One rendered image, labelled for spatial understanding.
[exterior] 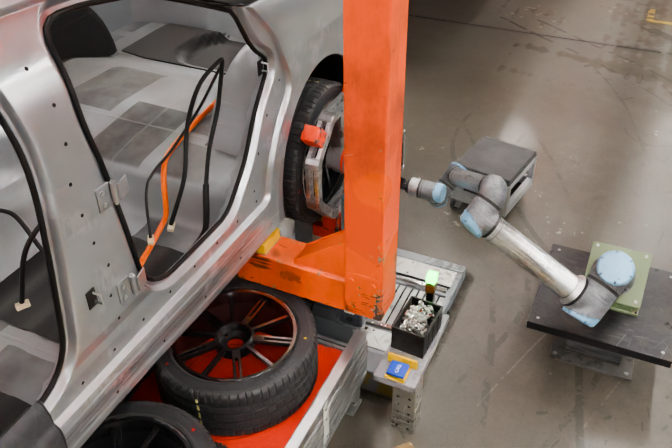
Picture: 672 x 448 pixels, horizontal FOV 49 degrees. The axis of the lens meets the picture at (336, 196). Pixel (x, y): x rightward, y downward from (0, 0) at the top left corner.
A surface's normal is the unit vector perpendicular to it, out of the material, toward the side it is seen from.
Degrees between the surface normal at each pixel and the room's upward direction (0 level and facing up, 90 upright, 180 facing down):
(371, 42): 90
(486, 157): 0
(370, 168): 90
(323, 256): 90
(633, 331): 0
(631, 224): 0
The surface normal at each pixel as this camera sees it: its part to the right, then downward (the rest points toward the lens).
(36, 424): 0.85, -0.06
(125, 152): -0.08, -0.72
